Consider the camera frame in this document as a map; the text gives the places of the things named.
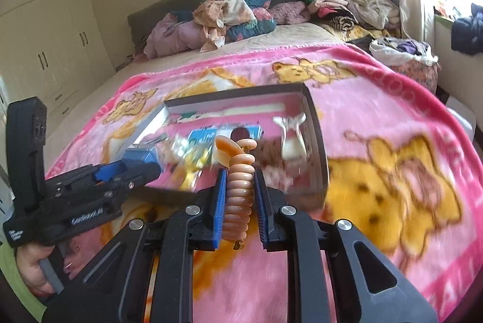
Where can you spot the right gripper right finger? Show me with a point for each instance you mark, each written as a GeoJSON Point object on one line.
{"type": "Point", "coordinates": [263, 207]}

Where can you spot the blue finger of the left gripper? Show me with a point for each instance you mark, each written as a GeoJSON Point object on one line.
{"type": "Point", "coordinates": [137, 174]}
{"type": "Point", "coordinates": [108, 172]}

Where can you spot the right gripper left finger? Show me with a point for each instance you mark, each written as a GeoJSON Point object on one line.
{"type": "Point", "coordinates": [217, 207]}

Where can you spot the blue small box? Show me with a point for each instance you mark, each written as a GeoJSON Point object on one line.
{"type": "Point", "coordinates": [144, 153]}

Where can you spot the cream claw hair clip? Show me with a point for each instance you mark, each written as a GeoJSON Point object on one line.
{"type": "Point", "coordinates": [293, 144]}

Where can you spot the dark red hair comb clip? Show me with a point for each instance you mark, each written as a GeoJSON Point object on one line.
{"type": "Point", "coordinates": [240, 133]}

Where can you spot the left hand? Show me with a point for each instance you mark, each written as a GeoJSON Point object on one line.
{"type": "Point", "coordinates": [28, 257]}

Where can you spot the pink dotted scrunchie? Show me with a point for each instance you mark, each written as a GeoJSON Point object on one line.
{"type": "Point", "coordinates": [268, 153]}

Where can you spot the dark shallow cardboard box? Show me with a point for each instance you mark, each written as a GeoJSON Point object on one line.
{"type": "Point", "coordinates": [189, 168]}

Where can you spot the blue label card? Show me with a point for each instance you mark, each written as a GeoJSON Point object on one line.
{"type": "Point", "coordinates": [222, 135]}

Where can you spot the cream wardrobe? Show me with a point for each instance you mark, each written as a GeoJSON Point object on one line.
{"type": "Point", "coordinates": [51, 49]}

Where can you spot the pink cartoon bear blanket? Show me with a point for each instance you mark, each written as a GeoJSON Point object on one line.
{"type": "Point", "coordinates": [378, 150]}

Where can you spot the pink pillow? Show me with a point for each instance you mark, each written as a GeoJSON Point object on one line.
{"type": "Point", "coordinates": [175, 33]}

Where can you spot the peach floral cloth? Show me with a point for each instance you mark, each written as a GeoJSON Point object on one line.
{"type": "Point", "coordinates": [217, 16]}

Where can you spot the dark blue floral quilt roll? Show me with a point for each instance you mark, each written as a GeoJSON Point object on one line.
{"type": "Point", "coordinates": [265, 23]}

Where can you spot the clothes pile on bed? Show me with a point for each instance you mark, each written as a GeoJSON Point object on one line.
{"type": "Point", "coordinates": [346, 19]}

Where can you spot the floral laundry bag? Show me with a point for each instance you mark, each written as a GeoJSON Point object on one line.
{"type": "Point", "coordinates": [413, 59]}

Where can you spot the white paper box on floor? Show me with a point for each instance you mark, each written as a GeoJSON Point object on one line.
{"type": "Point", "coordinates": [464, 116]}

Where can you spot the dark clothes on windowsill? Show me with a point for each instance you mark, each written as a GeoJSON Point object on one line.
{"type": "Point", "coordinates": [467, 33]}

